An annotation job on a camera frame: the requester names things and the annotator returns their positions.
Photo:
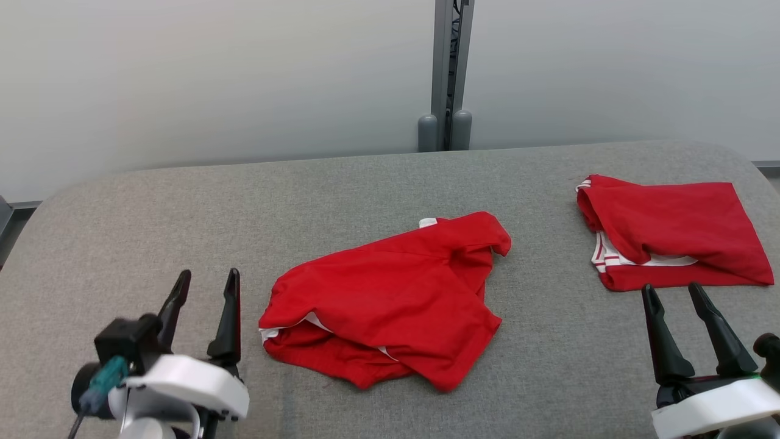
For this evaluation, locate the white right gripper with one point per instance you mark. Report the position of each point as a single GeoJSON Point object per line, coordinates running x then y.
{"type": "Point", "coordinates": [713, 408]}

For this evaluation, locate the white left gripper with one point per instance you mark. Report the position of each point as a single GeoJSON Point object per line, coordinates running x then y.
{"type": "Point", "coordinates": [195, 381]}

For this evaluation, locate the red basketball jersey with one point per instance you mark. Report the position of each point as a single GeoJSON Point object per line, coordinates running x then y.
{"type": "Point", "coordinates": [670, 219]}

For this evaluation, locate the red shorts white trim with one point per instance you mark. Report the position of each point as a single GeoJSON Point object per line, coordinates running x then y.
{"type": "Point", "coordinates": [390, 292]}

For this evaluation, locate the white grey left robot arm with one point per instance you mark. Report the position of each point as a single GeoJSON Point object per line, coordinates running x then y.
{"type": "Point", "coordinates": [152, 430]}

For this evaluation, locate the grey partition leg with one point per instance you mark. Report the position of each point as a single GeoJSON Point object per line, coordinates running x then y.
{"type": "Point", "coordinates": [4, 219]}

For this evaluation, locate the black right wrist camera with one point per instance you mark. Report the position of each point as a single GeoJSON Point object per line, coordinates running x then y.
{"type": "Point", "coordinates": [769, 360]}

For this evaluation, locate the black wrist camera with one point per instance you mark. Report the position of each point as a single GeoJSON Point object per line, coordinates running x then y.
{"type": "Point", "coordinates": [769, 360]}
{"type": "Point", "coordinates": [125, 341]}

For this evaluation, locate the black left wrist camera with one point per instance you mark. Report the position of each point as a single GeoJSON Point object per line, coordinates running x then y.
{"type": "Point", "coordinates": [125, 341]}

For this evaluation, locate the grey cylindrical post foot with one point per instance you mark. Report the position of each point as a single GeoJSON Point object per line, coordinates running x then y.
{"type": "Point", "coordinates": [461, 131]}
{"type": "Point", "coordinates": [428, 134]}

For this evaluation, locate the grey metal partition post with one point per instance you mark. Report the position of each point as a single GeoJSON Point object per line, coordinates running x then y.
{"type": "Point", "coordinates": [440, 55]}

